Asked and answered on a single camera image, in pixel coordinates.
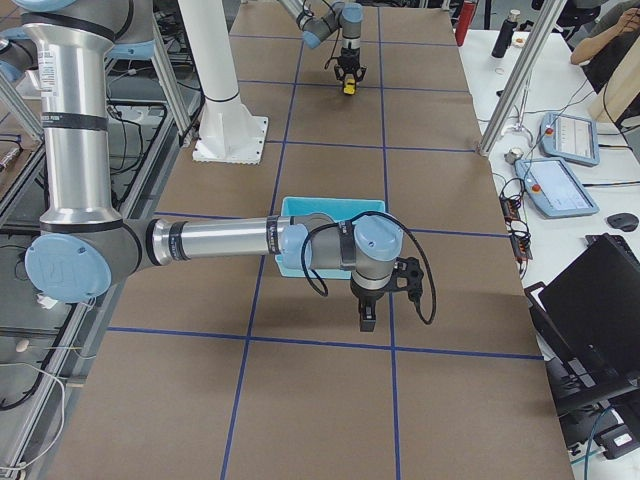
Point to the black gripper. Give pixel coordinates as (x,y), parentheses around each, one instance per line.
(365,295)
(348,59)

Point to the yellow beetle toy car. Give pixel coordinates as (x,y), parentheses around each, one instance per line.
(349,86)

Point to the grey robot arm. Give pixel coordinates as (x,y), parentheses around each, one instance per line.
(86,246)
(344,17)

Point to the light blue plastic bin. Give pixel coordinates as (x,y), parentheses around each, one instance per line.
(338,210)

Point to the red bottle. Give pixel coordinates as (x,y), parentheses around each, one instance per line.
(465,17)

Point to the black bottle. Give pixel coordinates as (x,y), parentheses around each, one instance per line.
(505,35)

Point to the orange black circuit board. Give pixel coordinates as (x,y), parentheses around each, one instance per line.
(517,229)

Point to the black laptop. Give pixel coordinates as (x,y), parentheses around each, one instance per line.
(590,313)

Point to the lower blue teach pendant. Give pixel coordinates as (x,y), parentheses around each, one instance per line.
(554,189)

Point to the blue teach pendant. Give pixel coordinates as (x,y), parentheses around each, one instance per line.
(575,139)
(554,189)

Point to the upper blue teach pendant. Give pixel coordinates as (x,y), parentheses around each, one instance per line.
(575,139)

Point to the seated person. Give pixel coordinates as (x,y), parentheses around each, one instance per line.
(608,43)

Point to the black computer mouse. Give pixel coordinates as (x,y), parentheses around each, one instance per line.
(624,221)

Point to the aluminium frame post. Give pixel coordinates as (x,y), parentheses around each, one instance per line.
(517,85)

